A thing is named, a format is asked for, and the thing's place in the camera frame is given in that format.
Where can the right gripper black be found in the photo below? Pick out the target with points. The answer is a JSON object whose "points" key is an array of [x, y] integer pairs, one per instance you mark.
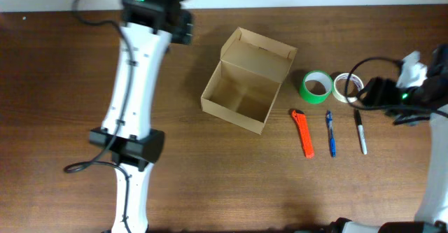
{"points": [[378, 91]]}

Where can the cream masking tape roll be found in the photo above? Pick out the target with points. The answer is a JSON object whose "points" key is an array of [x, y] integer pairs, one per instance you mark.
{"points": [[344, 77]]}

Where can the green tape roll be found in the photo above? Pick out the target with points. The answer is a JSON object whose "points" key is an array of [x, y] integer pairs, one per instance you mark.
{"points": [[316, 87]]}

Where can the brown cardboard box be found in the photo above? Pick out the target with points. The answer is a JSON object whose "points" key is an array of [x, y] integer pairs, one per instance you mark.
{"points": [[246, 81]]}

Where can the orange utility knife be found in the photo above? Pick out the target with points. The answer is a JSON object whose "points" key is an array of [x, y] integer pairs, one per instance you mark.
{"points": [[301, 122]]}

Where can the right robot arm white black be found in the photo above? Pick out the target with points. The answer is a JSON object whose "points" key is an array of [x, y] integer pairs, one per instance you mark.
{"points": [[420, 94]]}

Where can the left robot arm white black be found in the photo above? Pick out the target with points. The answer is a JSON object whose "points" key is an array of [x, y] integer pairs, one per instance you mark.
{"points": [[148, 27]]}

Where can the black white marker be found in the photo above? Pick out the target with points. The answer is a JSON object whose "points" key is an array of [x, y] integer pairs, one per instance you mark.
{"points": [[361, 134]]}

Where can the blue pen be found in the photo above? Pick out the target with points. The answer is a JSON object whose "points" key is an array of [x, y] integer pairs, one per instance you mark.
{"points": [[329, 122]]}

